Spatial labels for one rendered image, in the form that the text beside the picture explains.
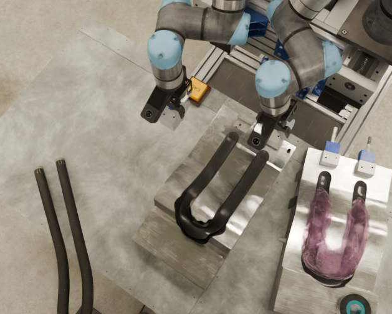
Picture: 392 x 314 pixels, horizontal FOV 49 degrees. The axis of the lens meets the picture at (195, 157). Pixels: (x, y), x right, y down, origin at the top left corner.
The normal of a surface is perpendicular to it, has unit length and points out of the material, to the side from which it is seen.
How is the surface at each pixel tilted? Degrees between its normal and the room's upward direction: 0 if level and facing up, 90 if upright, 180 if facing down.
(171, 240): 0
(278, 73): 11
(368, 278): 2
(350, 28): 0
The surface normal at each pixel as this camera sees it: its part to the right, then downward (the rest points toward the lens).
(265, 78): -0.21, -0.27
